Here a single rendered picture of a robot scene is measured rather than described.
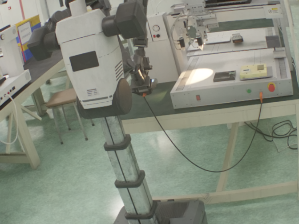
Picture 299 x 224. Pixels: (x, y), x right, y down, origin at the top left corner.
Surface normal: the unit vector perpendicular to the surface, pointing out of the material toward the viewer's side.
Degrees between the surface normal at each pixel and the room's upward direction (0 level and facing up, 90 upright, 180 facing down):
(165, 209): 0
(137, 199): 90
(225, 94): 90
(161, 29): 90
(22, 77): 90
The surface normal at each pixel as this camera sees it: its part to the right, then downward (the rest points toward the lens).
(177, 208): -0.24, -0.90
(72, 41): -0.23, 0.42
